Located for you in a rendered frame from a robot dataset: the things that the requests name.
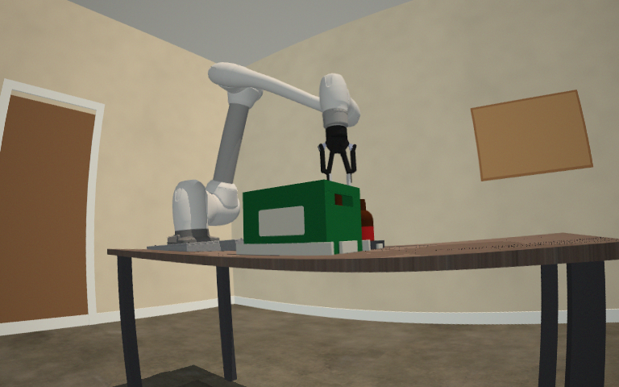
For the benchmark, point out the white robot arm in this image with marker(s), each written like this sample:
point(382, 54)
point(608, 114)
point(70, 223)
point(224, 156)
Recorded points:
point(193, 204)

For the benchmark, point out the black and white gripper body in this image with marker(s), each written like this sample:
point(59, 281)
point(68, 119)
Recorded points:
point(338, 134)

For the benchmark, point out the green box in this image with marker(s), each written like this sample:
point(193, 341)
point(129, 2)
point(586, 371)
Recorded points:
point(303, 213)

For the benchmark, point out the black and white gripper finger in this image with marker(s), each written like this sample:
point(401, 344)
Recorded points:
point(327, 171)
point(352, 169)

